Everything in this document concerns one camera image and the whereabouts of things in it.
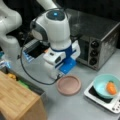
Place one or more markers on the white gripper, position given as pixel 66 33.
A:
pixel 57 54

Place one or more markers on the pink pan with white handle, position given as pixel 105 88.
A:
pixel 68 85

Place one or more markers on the teal bowl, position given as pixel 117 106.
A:
pixel 100 83

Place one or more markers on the orange toy carrot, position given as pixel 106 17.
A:
pixel 111 89

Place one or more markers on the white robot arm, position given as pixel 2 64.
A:
pixel 52 25

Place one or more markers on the grey metal bin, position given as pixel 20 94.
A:
pixel 33 88

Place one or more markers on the green and yellow toys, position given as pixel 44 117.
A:
pixel 15 78

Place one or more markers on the silver toaster oven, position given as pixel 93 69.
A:
pixel 97 37

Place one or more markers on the wooden cutting board box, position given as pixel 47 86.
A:
pixel 18 102

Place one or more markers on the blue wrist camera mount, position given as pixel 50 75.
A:
pixel 68 64

